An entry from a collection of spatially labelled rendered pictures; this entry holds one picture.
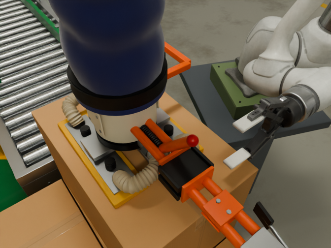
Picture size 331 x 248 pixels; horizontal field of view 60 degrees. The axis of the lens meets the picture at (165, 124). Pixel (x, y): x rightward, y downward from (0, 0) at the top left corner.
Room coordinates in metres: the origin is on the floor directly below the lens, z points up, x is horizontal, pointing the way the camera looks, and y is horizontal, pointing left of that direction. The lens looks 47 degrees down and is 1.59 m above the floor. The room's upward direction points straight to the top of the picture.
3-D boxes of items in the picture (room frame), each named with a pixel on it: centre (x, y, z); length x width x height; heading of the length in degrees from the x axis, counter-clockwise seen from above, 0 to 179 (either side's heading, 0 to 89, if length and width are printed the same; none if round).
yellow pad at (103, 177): (0.48, 0.18, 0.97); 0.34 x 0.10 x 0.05; 37
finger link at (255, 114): (0.44, -0.20, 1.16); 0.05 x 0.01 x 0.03; 127
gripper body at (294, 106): (0.51, -0.29, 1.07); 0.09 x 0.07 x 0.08; 127
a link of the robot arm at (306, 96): (0.55, -0.34, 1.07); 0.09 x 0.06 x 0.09; 37
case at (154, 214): (0.54, 0.09, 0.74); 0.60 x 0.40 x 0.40; 39
